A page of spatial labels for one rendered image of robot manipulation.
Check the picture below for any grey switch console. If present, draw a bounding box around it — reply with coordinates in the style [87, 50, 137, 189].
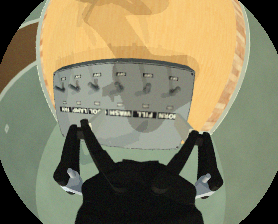
[53, 58, 195, 150]

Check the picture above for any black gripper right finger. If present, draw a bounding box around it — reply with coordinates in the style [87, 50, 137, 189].
[151, 113, 223, 199]

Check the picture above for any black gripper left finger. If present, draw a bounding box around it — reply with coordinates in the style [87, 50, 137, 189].
[53, 109, 130, 196]

